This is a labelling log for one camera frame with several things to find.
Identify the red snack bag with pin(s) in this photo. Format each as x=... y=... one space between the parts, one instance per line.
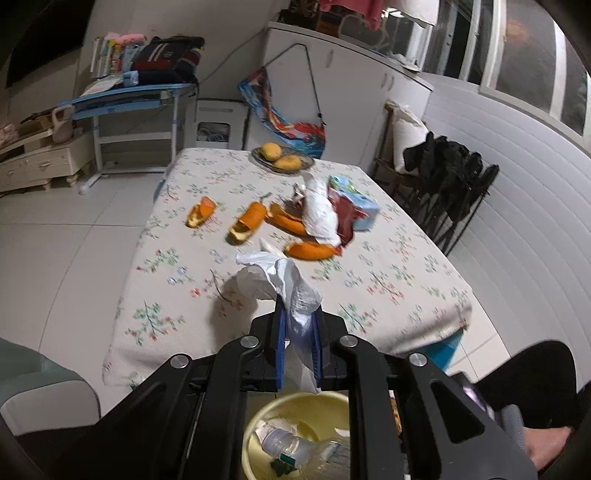
x=345 y=217

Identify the white tissue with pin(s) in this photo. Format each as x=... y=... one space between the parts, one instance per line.
x=286 y=281

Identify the white cupboard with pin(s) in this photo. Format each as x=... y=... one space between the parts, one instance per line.
x=351 y=78

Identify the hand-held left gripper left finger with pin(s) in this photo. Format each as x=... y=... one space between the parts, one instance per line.
x=279 y=344

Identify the person's leg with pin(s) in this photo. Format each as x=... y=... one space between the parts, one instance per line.
x=531 y=383

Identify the cream drawer cabinet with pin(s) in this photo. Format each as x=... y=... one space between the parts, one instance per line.
x=41 y=161

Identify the pink kettlebell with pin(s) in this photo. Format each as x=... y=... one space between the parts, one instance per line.
x=61 y=127

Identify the chair with black clothes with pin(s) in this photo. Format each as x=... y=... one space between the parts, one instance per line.
x=455 y=184

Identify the dark striped backpack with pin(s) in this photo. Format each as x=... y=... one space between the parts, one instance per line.
x=168 y=60

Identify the yellow plastic basin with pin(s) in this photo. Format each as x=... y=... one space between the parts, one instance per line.
x=318 y=408

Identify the red hanging cloth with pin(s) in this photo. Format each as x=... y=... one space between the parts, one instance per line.
x=355 y=11

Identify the clear plastic bottle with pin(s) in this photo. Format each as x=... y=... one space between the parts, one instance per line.
x=295 y=450

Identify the colourful printed bag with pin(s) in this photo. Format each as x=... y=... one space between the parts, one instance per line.
x=286 y=124

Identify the blue study desk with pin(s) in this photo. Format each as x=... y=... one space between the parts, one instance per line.
x=134 y=94

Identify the light blue carton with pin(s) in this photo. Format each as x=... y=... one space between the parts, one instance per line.
x=362 y=205

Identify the white plastic bag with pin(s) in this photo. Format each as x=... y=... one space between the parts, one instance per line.
x=318 y=212

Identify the window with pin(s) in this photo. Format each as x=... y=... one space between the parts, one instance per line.
x=517 y=60

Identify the black television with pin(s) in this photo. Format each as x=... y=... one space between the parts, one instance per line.
x=46 y=41

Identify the table with floral tablecloth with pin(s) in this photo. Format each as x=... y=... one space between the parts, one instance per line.
x=207 y=277

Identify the cream cushion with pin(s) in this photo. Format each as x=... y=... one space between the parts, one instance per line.
x=408 y=134

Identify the yellow mango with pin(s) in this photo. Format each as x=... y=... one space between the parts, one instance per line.
x=288 y=163
x=271 y=151

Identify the wooden chair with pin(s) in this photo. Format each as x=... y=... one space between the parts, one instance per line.
x=385 y=168

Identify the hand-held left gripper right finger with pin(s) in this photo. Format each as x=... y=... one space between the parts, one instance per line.
x=316 y=353

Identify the row of books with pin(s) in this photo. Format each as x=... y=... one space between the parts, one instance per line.
x=108 y=53

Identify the orange fruit peel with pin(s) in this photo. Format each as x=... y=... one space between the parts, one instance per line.
x=285 y=221
x=308 y=251
x=248 y=223
x=201 y=212

